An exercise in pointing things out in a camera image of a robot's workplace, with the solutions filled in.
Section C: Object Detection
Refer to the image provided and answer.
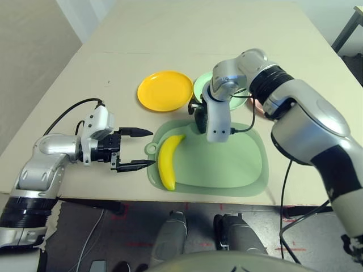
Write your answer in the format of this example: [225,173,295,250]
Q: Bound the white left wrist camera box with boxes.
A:
[80,105,116,166]

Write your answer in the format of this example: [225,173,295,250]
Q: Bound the dark green toy avocado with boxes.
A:
[193,109,210,134]

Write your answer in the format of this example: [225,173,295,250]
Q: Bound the mint green plate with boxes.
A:
[193,71,252,111]

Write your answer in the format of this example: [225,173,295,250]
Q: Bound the yellow plastic plate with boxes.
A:
[137,70,193,113]

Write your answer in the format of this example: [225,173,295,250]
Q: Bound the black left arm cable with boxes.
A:
[42,98,106,137]

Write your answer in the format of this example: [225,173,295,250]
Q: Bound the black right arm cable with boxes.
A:
[231,95,334,266]

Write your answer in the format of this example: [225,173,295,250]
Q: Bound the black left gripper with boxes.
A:
[96,127,156,173]

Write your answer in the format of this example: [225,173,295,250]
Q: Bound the grey robot leg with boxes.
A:
[149,210,188,269]
[213,212,267,254]

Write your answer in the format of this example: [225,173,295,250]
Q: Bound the beige side table black legs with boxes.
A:
[331,6,363,53]

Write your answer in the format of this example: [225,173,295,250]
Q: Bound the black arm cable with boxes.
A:
[231,95,334,266]
[42,98,106,137]

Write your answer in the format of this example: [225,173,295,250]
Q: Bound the grey left robot leg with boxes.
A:
[149,210,188,269]

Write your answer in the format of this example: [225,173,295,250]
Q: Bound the white floor cable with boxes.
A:
[75,209,106,272]

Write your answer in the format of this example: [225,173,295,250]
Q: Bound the grey robot torso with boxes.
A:
[153,252,304,272]

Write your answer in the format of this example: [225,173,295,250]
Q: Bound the green silicone cutting board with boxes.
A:
[144,118,269,197]

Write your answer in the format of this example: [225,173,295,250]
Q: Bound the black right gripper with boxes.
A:
[188,97,210,116]

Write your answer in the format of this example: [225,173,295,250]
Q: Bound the pink plate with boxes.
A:
[246,97,266,116]

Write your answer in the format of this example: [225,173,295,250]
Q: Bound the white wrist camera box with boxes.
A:
[201,84,233,143]
[80,105,116,166]

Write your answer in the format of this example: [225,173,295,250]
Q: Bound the grey flat floor object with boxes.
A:
[88,260,108,272]

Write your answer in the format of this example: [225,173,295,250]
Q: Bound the grey right robot leg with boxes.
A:
[213,212,267,254]

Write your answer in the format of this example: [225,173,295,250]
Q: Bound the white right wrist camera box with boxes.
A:
[201,84,233,143]

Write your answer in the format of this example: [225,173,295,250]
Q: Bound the yellow toy banana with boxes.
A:
[158,134,187,191]

